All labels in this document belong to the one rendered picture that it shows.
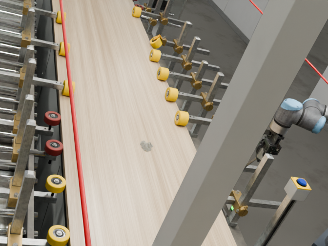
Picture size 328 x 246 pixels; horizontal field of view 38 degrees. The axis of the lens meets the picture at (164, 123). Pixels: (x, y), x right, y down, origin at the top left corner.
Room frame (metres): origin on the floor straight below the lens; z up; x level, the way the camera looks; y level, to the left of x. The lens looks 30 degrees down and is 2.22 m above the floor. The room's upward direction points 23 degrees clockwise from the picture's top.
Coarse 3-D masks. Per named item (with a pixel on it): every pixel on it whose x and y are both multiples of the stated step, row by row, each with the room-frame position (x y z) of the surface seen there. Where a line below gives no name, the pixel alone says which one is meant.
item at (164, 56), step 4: (164, 56) 3.03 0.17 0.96; (168, 56) 3.05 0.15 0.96; (172, 56) 3.08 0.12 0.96; (168, 60) 3.05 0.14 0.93; (172, 60) 3.06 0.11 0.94; (176, 60) 3.07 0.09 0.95; (180, 60) 3.08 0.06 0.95; (192, 64) 3.12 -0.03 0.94; (196, 64) 3.13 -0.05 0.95; (200, 64) 3.15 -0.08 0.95; (208, 64) 3.19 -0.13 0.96; (208, 68) 3.18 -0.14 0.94; (212, 68) 3.19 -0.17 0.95; (216, 68) 3.20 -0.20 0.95
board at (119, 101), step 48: (96, 0) 3.69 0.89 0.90; (96, 48) 2.84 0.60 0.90; (144, 48) 3.16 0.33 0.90; (96, 96) 2.26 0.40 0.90; (144, 96) 2.48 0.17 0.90; (96, 144) 1.84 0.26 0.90; (192, 144) 2.18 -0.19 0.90; (96, 192) 1.53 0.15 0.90; (144, 192) 1.65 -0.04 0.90; (96, 240) 1.28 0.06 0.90; (144, 240) 1.38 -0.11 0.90
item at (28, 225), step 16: (32, 0) 3.31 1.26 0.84; (32, 32) 2.82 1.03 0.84; (0, 48) 2.68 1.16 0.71; (0, 64) 2.49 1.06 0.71; (0, 96) 2.18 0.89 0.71; (32, 112) 1.97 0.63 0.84; (32, 144) 1.73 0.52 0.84; (32, 160) 1.63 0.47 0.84; (32, 192) 1.45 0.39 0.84; (32, 208) 1.36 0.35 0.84; (0, 224) 1.34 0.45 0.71; (32, 224) 1.29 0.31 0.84
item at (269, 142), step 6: (264, 138) 2.11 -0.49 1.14; (270, 138) 2.10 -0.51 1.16; (276, 138) 2.06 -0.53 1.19; (282, 138) 2.06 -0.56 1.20; (264, 144) 2.10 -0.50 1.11; (270, 144) 2.06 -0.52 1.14; (276, 144) 2.06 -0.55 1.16; (264, 150) 2.06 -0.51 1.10; (270, 150) 2.05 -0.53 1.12; (276, 150) 2.07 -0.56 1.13
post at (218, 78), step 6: (216, 78) 2.61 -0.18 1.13; (222, 78) 2.61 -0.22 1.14; (216, 84) 2.60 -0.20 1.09; (210, 90) 2.62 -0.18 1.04; (216, 90) 2.61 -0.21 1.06; (210, 96) 2.60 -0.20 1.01; (198, 114) 2.63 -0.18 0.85; (204, 114) 2.61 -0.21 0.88; (198, 126) 2.61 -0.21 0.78; (192, 132) 2.60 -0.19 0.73
